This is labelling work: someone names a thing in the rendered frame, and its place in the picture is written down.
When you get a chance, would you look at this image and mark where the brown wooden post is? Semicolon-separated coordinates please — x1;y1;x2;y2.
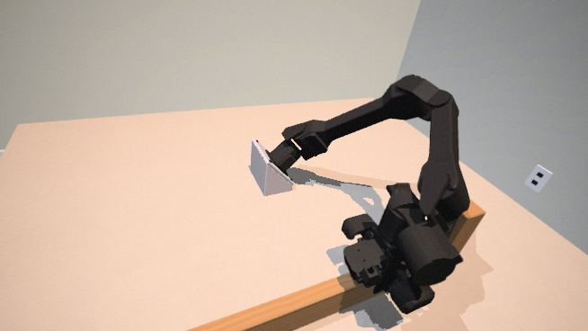
448;200;486;253

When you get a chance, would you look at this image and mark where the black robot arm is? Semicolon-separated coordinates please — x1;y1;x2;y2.
265;75;470;288

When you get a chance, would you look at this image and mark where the brown wooden board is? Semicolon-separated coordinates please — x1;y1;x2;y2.
188;272;384;331

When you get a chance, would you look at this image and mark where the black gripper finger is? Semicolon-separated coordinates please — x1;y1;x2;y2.
373;276;391;294

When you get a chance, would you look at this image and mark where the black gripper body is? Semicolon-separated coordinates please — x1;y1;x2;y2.
341;213;435;314

